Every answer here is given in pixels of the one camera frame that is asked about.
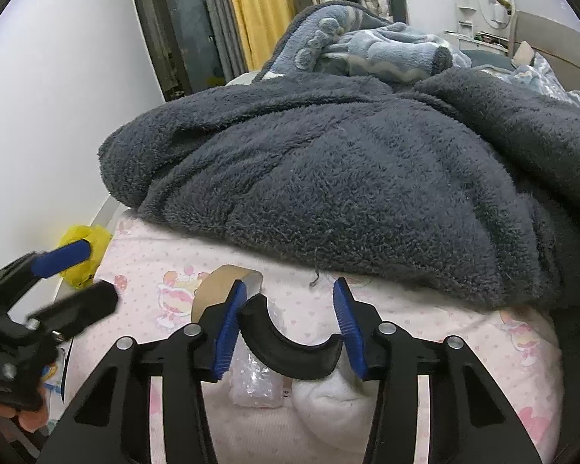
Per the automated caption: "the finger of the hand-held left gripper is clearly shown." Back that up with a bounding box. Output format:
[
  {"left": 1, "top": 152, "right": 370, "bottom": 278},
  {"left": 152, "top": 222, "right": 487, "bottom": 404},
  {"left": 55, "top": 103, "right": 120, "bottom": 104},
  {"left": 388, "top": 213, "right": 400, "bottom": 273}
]
[
  {"left": 26, "top": 280, "right": 119, "bottom": 339},
  {"left": 0, "top": 239, "right": 94, "bottom": 300}
]

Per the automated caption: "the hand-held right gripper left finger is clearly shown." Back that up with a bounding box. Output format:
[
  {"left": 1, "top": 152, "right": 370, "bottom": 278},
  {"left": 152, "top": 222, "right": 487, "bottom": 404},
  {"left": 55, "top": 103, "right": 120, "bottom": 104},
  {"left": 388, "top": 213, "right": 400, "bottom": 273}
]
[{"left": 39, "top": 280, "right": 248, "bottom": 464}]

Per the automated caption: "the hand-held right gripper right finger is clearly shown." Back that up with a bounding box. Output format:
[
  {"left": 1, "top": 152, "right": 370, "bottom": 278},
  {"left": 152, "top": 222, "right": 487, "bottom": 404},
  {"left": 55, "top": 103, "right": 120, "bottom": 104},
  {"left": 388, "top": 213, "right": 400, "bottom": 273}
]
[{"left": 333, "top": 278, "right": 544, "bottom": 464}]

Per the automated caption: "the white sock with black cuff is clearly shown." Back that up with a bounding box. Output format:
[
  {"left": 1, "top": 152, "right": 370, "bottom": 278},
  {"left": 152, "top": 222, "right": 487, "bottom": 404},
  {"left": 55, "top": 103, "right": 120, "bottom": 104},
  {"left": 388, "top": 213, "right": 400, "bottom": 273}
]
[{"left": 239, "top": 294, "right": 385, "bottom": 450}]

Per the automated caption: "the person's left hand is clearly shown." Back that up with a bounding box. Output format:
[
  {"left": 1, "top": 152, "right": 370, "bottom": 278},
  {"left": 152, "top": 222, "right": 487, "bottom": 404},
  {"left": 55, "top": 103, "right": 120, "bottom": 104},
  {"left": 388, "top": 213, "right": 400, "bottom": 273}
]
[{"left": 0, "top": 399, "right": 46, "bottom": 431}]

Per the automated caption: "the yellow plastic bag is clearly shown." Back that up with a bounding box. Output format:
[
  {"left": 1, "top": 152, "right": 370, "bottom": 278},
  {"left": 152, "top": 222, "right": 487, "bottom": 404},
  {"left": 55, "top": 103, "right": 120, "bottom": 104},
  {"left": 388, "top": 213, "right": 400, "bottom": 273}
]
[{"left": 59, "top": 225, "right": 113, "bottom": 291}]

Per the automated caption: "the wide cardboard tape roll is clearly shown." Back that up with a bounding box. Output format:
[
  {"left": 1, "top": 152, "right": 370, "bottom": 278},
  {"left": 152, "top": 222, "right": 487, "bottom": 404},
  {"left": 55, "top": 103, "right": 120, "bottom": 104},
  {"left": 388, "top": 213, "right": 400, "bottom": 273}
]
[{"left": 191, "top": 265, "right": 264, "bottom": 324}]

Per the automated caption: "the clear bubble wrap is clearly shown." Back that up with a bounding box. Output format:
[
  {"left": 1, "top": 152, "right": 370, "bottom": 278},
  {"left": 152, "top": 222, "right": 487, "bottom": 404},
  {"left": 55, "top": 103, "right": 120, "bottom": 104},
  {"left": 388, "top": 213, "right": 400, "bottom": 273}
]
[{"left": 229, "top": 348, "right": 291, "bottom": 409}]

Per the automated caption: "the pink printed bed sheet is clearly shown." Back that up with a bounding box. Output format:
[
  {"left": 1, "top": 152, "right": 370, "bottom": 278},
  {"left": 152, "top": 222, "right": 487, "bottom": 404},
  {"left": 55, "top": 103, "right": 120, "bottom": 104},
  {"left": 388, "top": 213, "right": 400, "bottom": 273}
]
[{"left": 43, "top": 213, "right": 561, "bottom": 464}]

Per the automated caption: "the dark grey fleece blanket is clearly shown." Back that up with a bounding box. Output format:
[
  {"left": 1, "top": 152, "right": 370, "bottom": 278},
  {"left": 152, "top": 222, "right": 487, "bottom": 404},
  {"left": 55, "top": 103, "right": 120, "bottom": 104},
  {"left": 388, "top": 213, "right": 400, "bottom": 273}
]
[{"left": 98, "top": 65, "right": 580, "bottom": 310}]

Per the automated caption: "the white bed mattress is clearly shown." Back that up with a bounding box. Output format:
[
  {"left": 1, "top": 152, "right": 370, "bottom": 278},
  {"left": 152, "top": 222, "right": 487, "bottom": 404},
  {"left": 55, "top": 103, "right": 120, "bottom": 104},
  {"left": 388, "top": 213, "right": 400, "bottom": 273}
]
[{"left": 225, "top": 70, "right": 281, "bottom": 88}]

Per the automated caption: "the dark glass balcony door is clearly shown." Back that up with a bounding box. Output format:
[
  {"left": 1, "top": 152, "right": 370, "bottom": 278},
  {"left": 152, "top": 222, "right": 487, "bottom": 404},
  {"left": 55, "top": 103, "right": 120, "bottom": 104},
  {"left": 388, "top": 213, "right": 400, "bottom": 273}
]
[{"left": 128, "top": 0, "right": 223, "bottom": 102}]

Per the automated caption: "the grey curtain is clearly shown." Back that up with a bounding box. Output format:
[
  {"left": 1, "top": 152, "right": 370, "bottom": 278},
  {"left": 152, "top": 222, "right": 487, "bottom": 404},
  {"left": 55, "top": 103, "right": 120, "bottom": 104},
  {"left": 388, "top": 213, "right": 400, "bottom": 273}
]
[{"left": 193, "top": 0, "right": 247, "bottom": 80}]

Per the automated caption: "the yellow curtain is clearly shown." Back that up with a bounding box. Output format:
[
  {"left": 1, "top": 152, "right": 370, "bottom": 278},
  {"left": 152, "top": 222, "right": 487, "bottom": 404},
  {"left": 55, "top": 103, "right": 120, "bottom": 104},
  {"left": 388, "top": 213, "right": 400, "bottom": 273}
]
[{"left": 222, "top": 0, "right": 295, "bottom": 71}]

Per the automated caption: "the white vanity table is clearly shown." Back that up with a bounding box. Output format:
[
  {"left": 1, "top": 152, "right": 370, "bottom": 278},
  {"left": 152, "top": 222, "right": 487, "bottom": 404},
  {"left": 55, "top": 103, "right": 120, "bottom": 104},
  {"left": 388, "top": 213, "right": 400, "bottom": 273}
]
[{"left": 445, "top": 29, "right": 508, "bottom": 56}]

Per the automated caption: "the light blue wavy quilt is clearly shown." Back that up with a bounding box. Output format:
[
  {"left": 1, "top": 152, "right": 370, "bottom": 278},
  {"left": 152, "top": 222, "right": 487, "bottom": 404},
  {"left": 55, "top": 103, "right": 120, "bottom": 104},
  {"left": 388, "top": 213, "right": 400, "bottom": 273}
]
[{"left": 483, "top": 53, "right": 580, "bottom": 112}]

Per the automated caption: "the tan pillow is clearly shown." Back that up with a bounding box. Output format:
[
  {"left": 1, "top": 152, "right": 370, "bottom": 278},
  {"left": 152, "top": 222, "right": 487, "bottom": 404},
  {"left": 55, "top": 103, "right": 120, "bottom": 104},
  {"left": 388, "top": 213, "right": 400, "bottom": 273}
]
[{"left": 511, "top": 41, "right": 535, "bottom": 66}]

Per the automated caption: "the round white mirror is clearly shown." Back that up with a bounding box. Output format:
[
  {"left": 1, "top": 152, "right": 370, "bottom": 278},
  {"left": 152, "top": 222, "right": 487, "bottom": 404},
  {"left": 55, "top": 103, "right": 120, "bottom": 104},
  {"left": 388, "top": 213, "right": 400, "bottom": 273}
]
[{"left": 478, "top": 0, "right": 513, "bottom": 30}]

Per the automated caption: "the beige padded headboard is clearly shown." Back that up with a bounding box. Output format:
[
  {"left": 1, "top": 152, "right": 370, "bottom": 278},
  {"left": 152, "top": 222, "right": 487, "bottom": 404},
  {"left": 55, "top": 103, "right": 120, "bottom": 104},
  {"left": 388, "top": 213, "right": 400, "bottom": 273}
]
[{"left": 510, "top": 10, "right": 580, "bottom": 92}]

